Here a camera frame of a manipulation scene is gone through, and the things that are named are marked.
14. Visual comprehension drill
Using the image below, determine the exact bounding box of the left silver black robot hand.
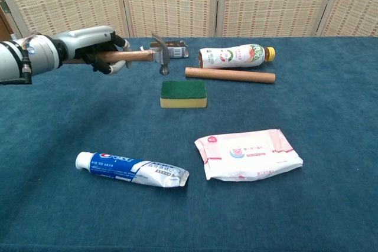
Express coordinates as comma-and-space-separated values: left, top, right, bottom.
53, 25, 132, 76

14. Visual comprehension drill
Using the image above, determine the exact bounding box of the wooden handle claw hammer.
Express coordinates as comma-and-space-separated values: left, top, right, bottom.
62, 31, 171, 76

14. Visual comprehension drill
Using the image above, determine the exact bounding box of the green yellow sponge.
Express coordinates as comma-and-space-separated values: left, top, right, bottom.
159, 80, 208, 109

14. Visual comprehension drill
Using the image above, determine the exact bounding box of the black white small carton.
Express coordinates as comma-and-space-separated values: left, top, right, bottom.
149, 39, 190, 58

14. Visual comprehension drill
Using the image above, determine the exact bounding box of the woven bamboo folding screen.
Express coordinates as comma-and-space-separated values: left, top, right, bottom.
0, 0, 378, 40

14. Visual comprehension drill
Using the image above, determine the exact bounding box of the blue white toothpaste tube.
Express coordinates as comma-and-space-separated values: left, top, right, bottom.
74, 150, 190, 189

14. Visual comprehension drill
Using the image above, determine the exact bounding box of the wooden cylinder rod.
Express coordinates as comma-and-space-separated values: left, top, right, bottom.
184, 67, 276, 84

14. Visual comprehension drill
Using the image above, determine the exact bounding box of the blue table cloth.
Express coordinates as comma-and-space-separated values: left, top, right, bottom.
0, 36, 378, 252

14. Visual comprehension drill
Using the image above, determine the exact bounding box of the white drink bottle yellow cap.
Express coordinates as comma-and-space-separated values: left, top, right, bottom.
198, 44, 276, 70

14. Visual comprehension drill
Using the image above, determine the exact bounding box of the white pink wet wipes pack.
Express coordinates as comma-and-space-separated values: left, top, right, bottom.
194, 129, 304, 182

